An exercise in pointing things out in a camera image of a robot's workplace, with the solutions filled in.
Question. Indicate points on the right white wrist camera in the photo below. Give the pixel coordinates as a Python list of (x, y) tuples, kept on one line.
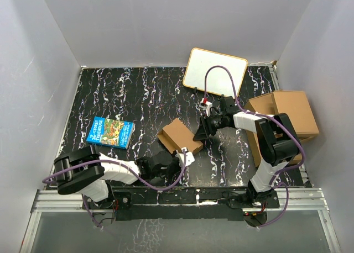
[(205, 107)]

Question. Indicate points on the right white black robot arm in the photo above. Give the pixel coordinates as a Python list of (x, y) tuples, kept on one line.
[(277, 141)]

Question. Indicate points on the closed brown cardboard box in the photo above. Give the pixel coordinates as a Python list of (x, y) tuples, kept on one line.
[(296, 105)]

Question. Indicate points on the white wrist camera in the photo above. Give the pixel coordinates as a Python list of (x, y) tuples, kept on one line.
[(185, 157), (205, 107)]

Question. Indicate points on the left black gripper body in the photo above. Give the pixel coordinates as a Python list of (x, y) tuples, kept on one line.
[(173, 168)]

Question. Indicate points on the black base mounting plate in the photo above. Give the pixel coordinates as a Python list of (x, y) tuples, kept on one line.
[(231, 203)]

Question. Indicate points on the blue treehouse book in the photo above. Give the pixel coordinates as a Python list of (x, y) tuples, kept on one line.
[(110, 132)]

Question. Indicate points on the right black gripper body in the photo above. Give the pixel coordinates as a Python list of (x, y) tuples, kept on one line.
[(215, 122)]

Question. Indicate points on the whiteboard with wooden frame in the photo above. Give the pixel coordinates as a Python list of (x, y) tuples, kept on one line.
[(219, 74)]

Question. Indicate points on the aluminium frame rail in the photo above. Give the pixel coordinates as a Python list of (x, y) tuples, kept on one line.
[(299, 199)]

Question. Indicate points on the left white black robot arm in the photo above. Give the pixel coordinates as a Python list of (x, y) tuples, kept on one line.
[(88, 171)]

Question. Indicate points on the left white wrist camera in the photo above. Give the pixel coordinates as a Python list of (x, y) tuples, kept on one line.
[(185, 157)]

